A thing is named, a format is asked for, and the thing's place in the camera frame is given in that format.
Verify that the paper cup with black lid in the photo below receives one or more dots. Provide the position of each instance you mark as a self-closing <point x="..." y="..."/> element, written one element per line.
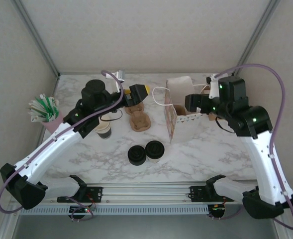
<point x="155" y="149"/>

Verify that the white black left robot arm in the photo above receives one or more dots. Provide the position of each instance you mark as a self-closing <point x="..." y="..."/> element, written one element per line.
<point x="51" y="147"/>

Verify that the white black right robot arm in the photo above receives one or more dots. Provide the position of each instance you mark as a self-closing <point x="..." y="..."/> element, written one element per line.
<point x="265" y="161"/>

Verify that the stack of paper cups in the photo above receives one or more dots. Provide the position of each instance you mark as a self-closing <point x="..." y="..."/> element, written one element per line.
<point x="104" y="130"/>

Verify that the pink cup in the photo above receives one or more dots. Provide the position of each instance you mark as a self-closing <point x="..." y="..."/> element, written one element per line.
<point x="55" y="123"/>

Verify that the green and white stirrer sticks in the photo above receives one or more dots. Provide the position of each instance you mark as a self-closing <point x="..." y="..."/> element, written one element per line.
<point x="43" y="107"/>

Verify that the black lidded cup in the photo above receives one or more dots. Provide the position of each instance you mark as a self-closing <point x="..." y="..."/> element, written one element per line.
<point x="136" y="155"/>

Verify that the circuit board with lights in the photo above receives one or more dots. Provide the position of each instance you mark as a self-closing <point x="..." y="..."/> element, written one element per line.
<point x="80" y="210"/>
<point x="217" y="210"/>

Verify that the aluminium back rail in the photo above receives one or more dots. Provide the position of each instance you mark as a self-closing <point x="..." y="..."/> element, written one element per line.
<point x="74" y="73"/>

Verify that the aluminium frame post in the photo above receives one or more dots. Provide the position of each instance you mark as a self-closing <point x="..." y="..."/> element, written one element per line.
<point x="37" y="37"/>
<point x="256" y="37"/>

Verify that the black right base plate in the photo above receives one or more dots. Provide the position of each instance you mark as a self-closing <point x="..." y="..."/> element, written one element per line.
<point x="198" y="194"/>

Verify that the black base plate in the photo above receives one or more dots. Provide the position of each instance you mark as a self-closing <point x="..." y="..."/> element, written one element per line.
<point x="96" y="193"/>
<point x="198" y="194"/>

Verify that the aluminium mounting rail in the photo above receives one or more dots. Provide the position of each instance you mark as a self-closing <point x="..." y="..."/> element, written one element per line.
<point x="148" y="193"/>

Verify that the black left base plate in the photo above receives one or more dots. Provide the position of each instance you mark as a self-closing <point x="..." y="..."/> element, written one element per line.
<point x="96" y="193"/>

